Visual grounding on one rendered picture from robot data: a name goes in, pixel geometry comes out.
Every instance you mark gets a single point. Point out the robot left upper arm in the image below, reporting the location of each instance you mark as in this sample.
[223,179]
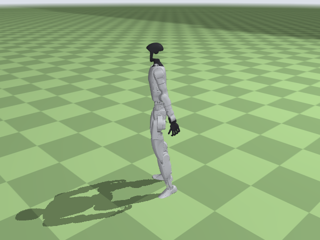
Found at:
[160,80]

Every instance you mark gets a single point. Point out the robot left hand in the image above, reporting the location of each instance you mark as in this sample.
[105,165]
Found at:
[174,127]

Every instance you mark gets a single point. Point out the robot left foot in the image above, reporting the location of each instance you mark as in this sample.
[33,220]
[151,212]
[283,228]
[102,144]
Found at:
[167,192]

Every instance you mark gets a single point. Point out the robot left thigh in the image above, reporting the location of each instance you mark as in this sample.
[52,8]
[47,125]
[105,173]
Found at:
[157,138]

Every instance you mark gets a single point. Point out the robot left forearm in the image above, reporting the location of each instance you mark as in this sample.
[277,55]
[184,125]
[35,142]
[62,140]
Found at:
[168,108]

